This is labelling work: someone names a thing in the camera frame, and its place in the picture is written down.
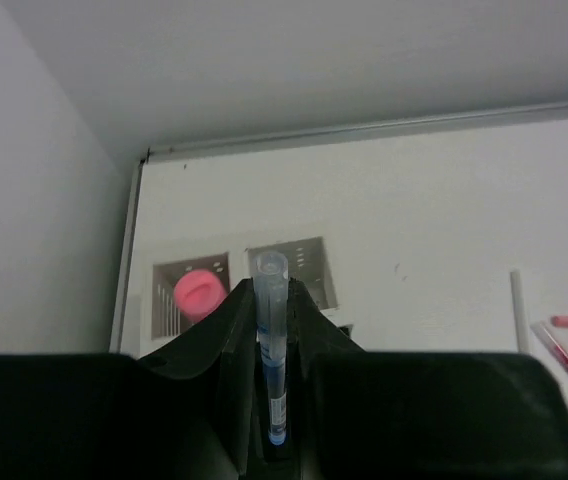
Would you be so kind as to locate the pink eraser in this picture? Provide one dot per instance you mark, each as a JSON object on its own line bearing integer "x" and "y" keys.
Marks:
{"x": 198, "y": 293}

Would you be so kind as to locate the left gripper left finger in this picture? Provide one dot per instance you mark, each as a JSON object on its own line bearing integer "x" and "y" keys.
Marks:
{"x": 181, "y": 412}

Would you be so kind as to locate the blue pen with white end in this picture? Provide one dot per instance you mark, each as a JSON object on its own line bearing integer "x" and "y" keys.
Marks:
{"x": 271, "y": 285}

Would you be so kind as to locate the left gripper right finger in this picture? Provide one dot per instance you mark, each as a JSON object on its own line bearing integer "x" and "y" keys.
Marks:
{"x": 358, "y": 414}

